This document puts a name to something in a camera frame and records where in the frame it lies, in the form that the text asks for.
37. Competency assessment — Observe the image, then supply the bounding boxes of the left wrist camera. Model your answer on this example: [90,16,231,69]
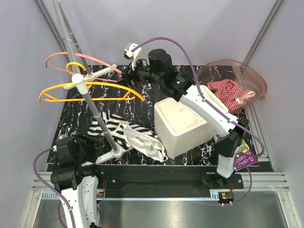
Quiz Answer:
[52,134,67,152]

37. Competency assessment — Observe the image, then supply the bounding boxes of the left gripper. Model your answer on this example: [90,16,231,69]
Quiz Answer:
[74,132,105,162]

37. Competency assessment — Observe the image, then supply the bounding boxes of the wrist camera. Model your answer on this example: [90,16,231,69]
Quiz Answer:
[52,134,67,152]
[124,43,142,70]

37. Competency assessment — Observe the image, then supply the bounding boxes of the white clothes rack base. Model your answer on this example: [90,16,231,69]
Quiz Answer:
[71,72,124,164]

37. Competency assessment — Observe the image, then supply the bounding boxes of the purple children's book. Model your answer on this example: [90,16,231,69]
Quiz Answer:
[215,135,258,171]

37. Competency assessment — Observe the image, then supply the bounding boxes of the white foam box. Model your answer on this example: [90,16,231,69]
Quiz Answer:
[154,97,216,158]

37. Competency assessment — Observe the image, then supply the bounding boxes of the yellow plastic hanger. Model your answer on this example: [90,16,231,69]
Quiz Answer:
[38,74,145,104]

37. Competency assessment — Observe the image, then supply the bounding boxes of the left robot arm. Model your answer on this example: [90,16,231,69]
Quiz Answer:
[50,133,104,228]

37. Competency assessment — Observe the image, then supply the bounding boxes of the grey clothes rack pole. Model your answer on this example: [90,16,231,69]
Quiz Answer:
[52,0,123,156]

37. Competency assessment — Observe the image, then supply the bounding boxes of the red white striped tank top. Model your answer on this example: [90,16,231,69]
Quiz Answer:
[207,79,256,113]

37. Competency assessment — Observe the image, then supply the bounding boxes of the black white striped tank top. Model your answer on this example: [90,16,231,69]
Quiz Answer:
[102,112,168,162]

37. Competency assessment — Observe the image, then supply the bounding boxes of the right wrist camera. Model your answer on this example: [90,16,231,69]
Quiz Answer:
[124,43,142,70]

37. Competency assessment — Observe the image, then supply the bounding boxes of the pink plastic hanger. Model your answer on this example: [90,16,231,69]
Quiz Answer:
[45,52,121,83]

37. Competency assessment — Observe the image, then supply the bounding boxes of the black marble pattern mat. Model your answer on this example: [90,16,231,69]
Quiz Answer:
[47,65,273,172]

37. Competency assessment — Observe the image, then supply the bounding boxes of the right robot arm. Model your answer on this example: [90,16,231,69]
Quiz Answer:
[121,48,248,188]

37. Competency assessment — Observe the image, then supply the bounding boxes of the aluminium frame rail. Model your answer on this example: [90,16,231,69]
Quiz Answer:
[30,104,290,200]

